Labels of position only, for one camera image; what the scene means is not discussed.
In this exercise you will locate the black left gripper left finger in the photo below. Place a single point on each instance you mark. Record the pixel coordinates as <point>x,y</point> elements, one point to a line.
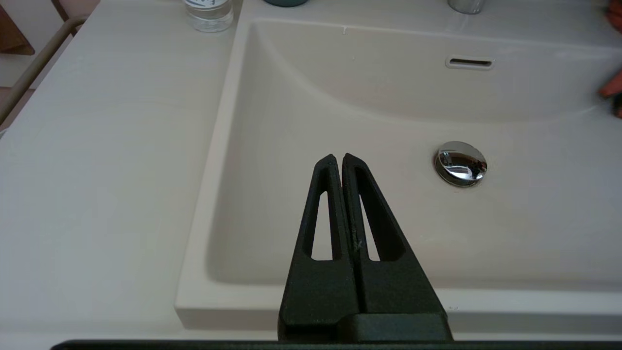
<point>316,291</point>

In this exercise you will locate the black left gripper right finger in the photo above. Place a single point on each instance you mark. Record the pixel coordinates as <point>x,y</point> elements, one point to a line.
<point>398,287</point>

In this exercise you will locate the chrome faucet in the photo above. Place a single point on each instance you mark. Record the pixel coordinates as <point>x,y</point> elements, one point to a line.
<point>466,6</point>

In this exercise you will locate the beige sink basin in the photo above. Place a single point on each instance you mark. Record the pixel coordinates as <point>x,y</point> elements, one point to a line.
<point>340,121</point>

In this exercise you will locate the chrome drain stopper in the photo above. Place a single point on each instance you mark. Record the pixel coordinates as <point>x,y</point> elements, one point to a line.
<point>460,163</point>

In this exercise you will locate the dark grey pump bottle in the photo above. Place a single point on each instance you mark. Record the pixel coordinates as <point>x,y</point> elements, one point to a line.
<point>285,2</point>

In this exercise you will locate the empty clear plastic bottle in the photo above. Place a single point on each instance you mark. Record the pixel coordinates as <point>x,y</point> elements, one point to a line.
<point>209,17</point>

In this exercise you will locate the brass towel rail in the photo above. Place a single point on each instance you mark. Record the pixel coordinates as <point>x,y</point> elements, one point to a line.
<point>34,68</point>

